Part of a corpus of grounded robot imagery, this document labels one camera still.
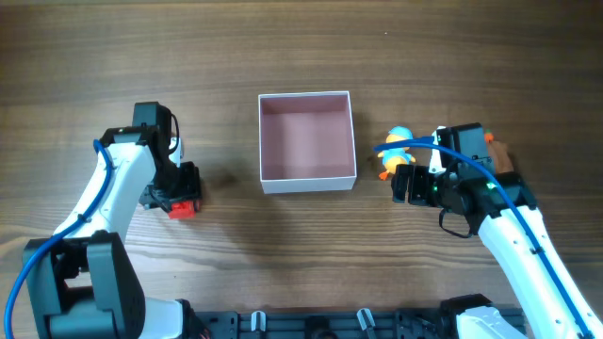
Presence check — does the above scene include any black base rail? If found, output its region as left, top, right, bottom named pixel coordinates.
left=190, top=308, right=527, bottom=339

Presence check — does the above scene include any white box pink interior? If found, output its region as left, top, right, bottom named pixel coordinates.
left=258, top=90, right=357, bottom=194

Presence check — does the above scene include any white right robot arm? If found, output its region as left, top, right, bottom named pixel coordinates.
left=391, top=162, right=602, bottom=338

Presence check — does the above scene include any red toy fire truck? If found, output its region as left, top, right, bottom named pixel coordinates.
left=168, top=200, right=202, bottom=219

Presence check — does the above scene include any yellow duck toy blue hat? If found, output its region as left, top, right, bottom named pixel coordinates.
left=378, top=126, right=416, bottom=181

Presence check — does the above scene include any brown toy with orange top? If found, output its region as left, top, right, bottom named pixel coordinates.
left=484, top=130, right=514, bottom=174

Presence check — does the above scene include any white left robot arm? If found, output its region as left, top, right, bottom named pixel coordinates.
left=4, top=126, right=211, bottom=338

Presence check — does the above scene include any colourful puzzle cube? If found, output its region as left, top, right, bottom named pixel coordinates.
left=169, top=136, right=182, bottom=167

